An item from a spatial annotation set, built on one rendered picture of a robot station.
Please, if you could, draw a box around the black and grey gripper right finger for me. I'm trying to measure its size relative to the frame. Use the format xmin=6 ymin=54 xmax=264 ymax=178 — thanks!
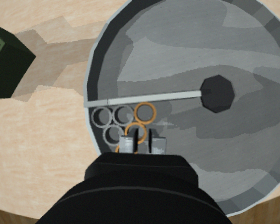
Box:
xmin=149 ymin=129 xmax=167 ymax=155

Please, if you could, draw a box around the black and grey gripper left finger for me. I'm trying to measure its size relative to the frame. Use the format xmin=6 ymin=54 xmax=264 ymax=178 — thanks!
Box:
xmin=119 ymin=128 xmax=138 ymax=154

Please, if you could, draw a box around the grey round turning table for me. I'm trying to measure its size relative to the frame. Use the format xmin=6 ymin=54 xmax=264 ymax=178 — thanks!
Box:
xmin=83 ymin=0 xmax=280 ymax=217

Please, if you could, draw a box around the grey metal ring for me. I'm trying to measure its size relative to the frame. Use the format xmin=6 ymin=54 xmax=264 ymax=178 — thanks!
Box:
xmin=103 ymin=123 xmax=125 ymax=146
xmin=112 ymin=104 xmax=135 ymax=126
xmin=91 ymin=106 xmax=114 ymax=128

